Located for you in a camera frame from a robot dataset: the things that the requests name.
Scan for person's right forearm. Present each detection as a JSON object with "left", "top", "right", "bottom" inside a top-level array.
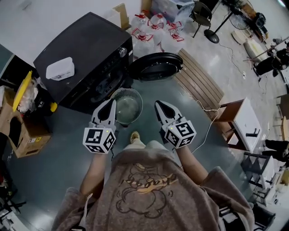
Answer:
[{"left": 174, "top": 146, "right": 210, "bottom": 187}]

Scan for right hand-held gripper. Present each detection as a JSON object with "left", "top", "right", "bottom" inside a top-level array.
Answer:
[{"left": 154, "top": 100, "right": 197, "bottom": 150}]

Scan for black washing machine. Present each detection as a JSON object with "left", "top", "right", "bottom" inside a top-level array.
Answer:
[{"left": 33, "top": 12, "right": 134, "bottom": 111}]

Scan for black standing fan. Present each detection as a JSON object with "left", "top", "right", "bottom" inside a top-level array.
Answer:
[{"left": 204, "top": 8, "right": 252, "bottom": 45}]

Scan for flat cardboard sheet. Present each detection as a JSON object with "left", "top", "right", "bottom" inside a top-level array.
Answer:
[{"left": 112, "top": 3, "right": 132, "bottom": 30}]

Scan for black handle tool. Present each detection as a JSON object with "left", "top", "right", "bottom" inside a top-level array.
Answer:
[{"left": 245, "top": 128, "right": 261, "bottom": 138}]

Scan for brown wooden slatted board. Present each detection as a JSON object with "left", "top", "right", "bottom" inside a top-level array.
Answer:
[{"left": 174, "top": 48, "right": 224, "bottom": 120}]

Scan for white round laundry basket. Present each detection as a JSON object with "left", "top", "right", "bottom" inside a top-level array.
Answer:
[{"left": 110, "top": 88, "right": 144, "bottom": 127}]

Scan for open cardboard box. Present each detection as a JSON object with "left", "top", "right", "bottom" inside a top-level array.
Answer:
[{"left": 0, "top": 86, "right": 52, "bottom": 159}]

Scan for cream cushion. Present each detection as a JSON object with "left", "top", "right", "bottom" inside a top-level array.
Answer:
[{"left": 243, "top": 37, "right": 265, "bottom": 60}]

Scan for white topped wooden table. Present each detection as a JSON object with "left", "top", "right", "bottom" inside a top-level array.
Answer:
[{"left": 213, "top": 97, "right": 263, "bottom": 152}]

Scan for white plastic lidded box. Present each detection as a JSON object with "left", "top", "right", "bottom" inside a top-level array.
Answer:
[{"left": 46, "top": 56, "right": 75, "bottom": 82}]

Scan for clear plastic bag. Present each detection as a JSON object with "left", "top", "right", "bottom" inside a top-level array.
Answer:
[{"left": 150, "top": 0, "right": 195, "bottom": 21}]

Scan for beige shoe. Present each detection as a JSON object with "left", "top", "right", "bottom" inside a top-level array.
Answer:
[{"left": 130, "top": 131, "right": 142, "bottom": 144}]

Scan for group of clear water jugs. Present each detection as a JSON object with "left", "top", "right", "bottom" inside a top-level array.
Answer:
[{"left": 130, "top": 12, "right": 186, "bottom": 59}]

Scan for person's left forearm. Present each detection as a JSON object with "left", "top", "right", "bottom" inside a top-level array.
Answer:
[{"left": 79, "top": 149, "right": 107, "bottom": 197}]

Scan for round black machine door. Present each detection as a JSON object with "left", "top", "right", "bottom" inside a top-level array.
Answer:
[{"left": 129, "top": 52, "right": 184, "bottom": 82}]

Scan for white cable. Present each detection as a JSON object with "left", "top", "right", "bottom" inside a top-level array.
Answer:
[{"left": 191, "top": 100, "right": 221, "bottom": 155}]

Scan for brown printed sweater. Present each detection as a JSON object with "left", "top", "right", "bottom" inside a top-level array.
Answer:
[{"left": 51, "top": 148, "right": 255, "bottom": 231}]

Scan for black chair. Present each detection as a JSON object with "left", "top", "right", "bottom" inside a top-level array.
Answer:
[{"left": 189, "top": 0, "right": 213, "bottom": 38}]

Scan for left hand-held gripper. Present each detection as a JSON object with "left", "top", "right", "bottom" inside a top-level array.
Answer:
[{"left": 83, "top": 99, "right": 117, "bottom": 154}]

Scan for black yellow lidded toolbox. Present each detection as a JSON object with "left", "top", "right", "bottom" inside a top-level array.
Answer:
[{"left": 12, "top": 69, "right": 58, "bottom": 116}]

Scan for grey trousers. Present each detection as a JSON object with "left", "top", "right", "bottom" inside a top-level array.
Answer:
[{"left": 123, "top": 137, "right": 169, "bottom": 158}]

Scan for black metal frame rack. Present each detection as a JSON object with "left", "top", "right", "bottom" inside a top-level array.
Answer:
[{"left": 240, "top": 151, "right": 280, "bottom": 205}]

